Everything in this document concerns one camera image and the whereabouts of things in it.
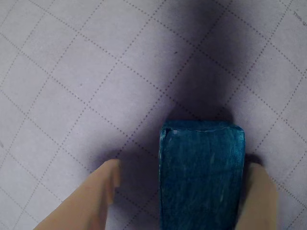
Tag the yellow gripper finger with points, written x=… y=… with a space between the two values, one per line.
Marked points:
x=261 y=206
x=79 y=208

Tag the blue block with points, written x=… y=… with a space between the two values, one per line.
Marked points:
x=201 y=179

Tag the brown grid paper mat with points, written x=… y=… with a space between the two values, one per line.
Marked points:
x=60 y=72

